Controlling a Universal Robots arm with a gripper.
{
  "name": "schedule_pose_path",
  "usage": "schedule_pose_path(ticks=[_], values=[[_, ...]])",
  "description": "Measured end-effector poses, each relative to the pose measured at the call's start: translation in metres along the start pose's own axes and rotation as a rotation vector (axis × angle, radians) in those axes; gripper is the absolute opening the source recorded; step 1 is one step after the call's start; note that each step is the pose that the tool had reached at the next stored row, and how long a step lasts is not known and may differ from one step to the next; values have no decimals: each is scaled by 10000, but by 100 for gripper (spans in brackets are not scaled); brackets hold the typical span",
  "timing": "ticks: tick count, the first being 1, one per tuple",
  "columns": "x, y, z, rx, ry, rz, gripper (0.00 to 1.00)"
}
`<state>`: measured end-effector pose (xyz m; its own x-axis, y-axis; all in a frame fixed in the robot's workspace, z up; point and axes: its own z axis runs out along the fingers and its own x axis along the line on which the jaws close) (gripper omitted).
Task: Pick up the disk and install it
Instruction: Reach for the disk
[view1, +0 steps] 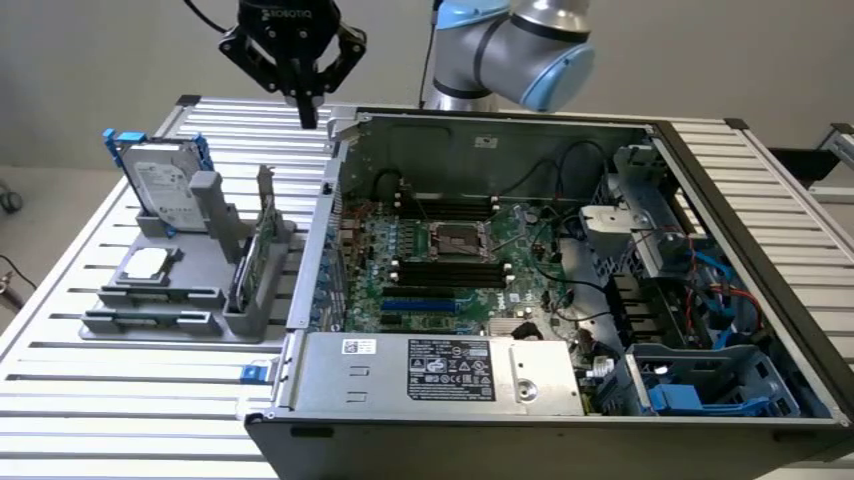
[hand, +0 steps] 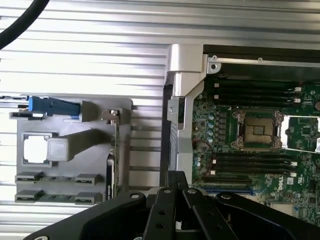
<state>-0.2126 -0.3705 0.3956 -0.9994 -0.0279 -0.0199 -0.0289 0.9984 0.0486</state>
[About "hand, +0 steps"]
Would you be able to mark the round coin battery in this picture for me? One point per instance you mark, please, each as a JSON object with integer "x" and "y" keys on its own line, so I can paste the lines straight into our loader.
{"x": 318, "y": 105}

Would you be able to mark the gray parts rack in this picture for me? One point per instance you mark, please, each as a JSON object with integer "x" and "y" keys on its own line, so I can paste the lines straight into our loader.
{"x": 75, "y": 125}

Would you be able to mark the green Dell motherboard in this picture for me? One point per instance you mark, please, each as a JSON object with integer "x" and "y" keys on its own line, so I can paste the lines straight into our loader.
{"x": 302, "y": 175}

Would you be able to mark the black RAM slot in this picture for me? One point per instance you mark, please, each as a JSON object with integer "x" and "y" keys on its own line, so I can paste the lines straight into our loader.
{"x": 257, "y": 101}
{"x": 255, "y": 166}
{"x": 257, "y": 90}
{"x": 250, "y": 155}
{"x": 250, "y": 161}
{"x": 255, "y": 85}
{"x": 250, "y": 172}
{"x": 255, "y": 96}

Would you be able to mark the CPU socket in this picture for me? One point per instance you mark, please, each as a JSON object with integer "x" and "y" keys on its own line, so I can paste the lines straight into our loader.
{"x": 257, "y": 130}

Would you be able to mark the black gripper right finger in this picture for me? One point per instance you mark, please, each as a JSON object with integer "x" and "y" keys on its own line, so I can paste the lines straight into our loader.
{"x": 200, "y": 217}

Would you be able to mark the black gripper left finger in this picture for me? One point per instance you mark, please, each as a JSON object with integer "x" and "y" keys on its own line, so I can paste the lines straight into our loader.
{"x": 162, "y": 215}

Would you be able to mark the silver CPU chip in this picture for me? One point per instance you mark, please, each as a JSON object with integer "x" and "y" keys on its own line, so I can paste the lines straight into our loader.
{"x": 35, "y": 148}

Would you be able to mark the green RAM stick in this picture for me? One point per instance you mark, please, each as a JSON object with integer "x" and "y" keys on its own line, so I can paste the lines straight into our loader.
{"x": 58, "y": 179}
{"x": 57, "y": 197}

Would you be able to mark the silver socket cover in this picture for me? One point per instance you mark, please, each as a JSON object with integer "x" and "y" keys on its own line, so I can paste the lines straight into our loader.
{"x": 302, "y": 117}

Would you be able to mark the graphics card with black bracket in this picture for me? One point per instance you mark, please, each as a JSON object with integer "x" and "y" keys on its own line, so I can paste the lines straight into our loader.
{"x": 113, "y": 160}

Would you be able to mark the black expansion slot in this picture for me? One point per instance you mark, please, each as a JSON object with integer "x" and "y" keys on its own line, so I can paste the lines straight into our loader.
{"x": 227, "y": 179}

